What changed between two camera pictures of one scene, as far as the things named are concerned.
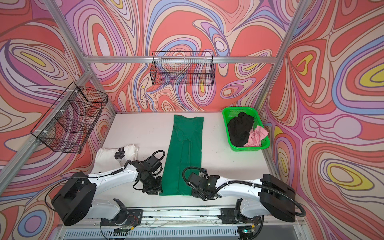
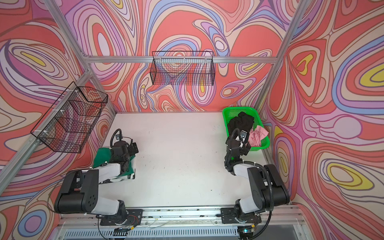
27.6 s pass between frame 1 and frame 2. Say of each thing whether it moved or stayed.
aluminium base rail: stayed
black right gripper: moved
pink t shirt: stayed
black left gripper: moved
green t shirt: moved
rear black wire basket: stayed
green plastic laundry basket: stayed
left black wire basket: stayed
